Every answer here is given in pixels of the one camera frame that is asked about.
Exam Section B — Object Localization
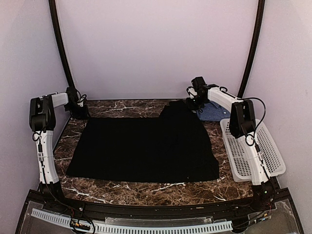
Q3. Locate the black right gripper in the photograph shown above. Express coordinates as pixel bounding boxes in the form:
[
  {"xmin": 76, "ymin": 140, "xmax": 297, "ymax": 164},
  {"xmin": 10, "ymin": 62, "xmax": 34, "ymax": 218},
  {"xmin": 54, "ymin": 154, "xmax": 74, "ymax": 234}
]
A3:
[{"xmin": 187, "ymin": 95, "xmax": 207, "ymax": 110}]

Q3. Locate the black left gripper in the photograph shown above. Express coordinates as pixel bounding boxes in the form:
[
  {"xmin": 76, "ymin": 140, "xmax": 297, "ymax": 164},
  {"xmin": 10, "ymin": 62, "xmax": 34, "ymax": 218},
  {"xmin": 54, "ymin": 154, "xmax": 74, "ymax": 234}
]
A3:
[{"xmin": 65, "ymin": 103, "xmax": 92, "ymax": 120}]

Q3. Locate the blue checkered shirt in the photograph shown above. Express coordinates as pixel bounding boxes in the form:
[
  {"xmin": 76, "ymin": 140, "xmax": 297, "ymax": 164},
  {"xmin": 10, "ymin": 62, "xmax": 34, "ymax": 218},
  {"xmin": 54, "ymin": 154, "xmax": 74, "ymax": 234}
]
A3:
[{"xmin": 196, "ymin": 101, "xmax": 230, "ymax": 122}]

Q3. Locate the black garment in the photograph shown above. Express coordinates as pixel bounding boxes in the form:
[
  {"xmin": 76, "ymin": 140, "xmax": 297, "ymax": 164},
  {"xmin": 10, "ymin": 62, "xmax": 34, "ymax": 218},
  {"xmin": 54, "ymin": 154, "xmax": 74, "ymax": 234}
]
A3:
[{"xmin": 66, "ymin": 100, "xmax": 219, "ymax": 183}]

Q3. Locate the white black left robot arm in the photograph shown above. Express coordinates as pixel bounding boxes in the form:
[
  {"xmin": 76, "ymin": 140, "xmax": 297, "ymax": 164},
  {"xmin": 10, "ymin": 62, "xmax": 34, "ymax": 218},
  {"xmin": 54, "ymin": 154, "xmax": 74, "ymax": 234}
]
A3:
[{"xmin": 29, "ymin": 87, "xmax": 91, "ymax": 213}]

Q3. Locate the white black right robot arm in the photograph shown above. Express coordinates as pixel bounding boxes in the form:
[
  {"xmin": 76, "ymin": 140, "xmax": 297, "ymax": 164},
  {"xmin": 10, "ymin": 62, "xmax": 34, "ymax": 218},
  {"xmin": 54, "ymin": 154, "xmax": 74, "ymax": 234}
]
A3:
[{"xmin": 186, "ymin": 77, "xmax": 275, "ymax": 212}]

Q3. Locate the white plastic laundry basket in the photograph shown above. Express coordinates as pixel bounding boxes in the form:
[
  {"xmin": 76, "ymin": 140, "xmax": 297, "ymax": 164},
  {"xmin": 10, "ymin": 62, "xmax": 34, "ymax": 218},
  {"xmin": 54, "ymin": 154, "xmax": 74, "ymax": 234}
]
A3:
[{"xmin": 220, "ymin": 118, "xmax": 286, "ymax": 182}]

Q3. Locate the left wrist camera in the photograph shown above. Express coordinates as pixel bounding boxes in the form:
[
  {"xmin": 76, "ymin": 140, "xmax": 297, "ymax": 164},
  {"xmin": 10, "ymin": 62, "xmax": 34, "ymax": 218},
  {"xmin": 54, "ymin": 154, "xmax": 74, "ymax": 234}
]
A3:
[{"xmin": 77, "ymin": 94, "xmax": 87, "ymax": 107}]

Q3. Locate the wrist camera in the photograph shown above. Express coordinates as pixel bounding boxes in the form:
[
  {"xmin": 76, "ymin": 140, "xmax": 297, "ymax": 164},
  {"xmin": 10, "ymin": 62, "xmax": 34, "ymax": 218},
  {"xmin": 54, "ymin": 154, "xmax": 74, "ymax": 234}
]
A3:
[
  {"xmin": 186, "ymin": 86, "xmax": 197, "ymax": 99},
  {"xmin": 77, "ymin": 94, "xmax": 87, "ymax": 107}
]

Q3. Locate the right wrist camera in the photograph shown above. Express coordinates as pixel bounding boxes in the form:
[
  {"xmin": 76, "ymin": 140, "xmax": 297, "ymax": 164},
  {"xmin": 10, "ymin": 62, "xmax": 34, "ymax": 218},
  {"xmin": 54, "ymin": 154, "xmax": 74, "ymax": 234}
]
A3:
[{"xmin": 186, "ymin": 86, "xmax": 197, "ymax": 99}]

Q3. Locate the black left corner post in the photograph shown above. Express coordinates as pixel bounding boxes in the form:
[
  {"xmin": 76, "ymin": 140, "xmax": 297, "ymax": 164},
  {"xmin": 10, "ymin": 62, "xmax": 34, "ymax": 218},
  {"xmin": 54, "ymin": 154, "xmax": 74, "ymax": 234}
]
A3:
[{"xmin": 48, "ymin": 0, "xmax": 75, "ymax": 87}]

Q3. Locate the black corner post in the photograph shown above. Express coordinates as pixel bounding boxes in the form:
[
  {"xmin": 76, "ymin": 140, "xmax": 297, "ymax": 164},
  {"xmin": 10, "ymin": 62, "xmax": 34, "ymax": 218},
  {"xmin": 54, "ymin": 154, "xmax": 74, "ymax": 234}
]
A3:
[
  {"xmin": 48, "ymin": 0, "xmax": 75, "ymax": 87},
  {"xmin": 237, "ymin": 0, "xmax": 266, "ymax": 98}
]

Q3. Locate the black front table rail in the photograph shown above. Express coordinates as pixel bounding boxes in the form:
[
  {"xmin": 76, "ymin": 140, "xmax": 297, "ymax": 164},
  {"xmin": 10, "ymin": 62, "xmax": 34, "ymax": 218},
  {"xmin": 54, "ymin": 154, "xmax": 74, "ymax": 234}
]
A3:
[{"xmin": 44, "ymin": 193, "xmax": 276, "ymax": 220}]

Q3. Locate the white slotted cable duct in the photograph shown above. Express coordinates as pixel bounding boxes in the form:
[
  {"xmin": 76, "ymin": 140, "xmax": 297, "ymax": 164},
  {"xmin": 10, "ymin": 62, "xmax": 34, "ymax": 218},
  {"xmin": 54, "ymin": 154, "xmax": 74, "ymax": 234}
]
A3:
[{"xmin": 31, "ymin": 208, "xmax": 233, "ymax": 234}]

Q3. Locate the black right corner post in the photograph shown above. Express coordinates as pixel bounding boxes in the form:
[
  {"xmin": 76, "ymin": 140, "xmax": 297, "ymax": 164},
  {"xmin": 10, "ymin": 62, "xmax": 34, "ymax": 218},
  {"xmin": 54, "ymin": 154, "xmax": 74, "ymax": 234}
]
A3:
[{"xmin": 237, "ymin": 0, "xmax": 266, "ymax": 98}]

